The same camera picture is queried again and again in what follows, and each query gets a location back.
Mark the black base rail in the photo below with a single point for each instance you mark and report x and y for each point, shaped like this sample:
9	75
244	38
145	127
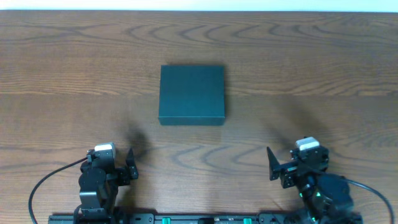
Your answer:
149	218

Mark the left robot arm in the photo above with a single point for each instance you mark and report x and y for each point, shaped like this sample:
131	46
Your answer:
99	183

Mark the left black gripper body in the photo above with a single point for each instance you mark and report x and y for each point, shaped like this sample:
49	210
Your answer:
125	175

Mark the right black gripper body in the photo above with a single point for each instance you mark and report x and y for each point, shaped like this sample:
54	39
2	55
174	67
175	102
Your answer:
286	173

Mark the black gift box with lid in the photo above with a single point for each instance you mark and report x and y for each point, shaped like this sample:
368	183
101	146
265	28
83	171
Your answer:
192	95

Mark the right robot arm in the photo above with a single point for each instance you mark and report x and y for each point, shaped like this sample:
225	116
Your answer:
326	198

